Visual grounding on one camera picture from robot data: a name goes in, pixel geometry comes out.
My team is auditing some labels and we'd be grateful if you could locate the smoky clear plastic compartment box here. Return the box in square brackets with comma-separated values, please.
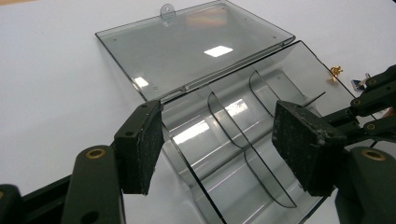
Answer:
[94, 0, 377, 224]

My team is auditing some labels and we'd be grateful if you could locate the small gold ornament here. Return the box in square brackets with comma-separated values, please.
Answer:
[330, 64, 344, 82]

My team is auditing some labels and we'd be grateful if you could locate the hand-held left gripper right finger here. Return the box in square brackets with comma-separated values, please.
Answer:
[271, 100, 396, 224]

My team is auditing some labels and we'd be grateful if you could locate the small silver blue ornament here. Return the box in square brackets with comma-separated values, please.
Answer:
[350, 73, 372, 92]

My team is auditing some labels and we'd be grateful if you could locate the wooden table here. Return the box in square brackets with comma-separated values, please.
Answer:
[0, 0, 40, 6]

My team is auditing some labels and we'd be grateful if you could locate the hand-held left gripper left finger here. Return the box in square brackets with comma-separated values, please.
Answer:
[60, 99, 164, 224]

